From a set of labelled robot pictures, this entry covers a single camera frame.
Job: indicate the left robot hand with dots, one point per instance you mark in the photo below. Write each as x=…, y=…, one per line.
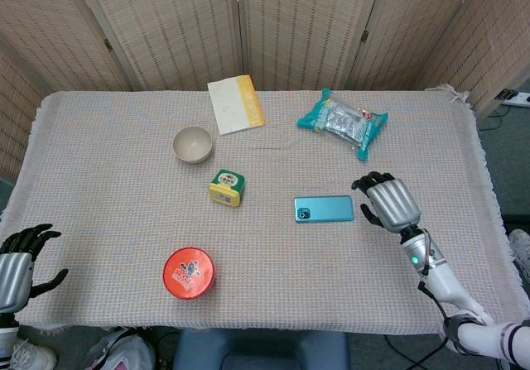
x=14, y=270

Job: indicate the teal snack bag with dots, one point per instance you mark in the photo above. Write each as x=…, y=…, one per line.
x=341, y=121

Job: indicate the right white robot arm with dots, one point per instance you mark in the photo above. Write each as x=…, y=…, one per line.
x=447, y=283

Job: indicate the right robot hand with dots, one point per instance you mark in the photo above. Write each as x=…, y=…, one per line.
x=391, y=204

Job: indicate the white and yellow booklet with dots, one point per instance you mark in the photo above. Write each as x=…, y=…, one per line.
x=232, y=105

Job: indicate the yellow and green box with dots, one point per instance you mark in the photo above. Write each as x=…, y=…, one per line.
x=225, y=188

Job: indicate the white power strip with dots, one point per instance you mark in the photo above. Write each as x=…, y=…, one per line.
x=515, y=97

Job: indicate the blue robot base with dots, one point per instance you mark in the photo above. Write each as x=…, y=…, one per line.
x=261, y=349

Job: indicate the white sneaker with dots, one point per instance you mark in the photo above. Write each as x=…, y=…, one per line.
x=521, y=250
x=31, y=355

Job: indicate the black and teal smartphone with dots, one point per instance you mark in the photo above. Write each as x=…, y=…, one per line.
x=327, y=209

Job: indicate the white woven tablecloth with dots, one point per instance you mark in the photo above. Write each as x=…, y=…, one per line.
x=124, y=204

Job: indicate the beige bowl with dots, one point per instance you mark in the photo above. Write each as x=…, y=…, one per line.
x=192, y=144

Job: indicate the woven folding screen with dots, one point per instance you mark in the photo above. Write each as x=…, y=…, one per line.
x=174, y=26

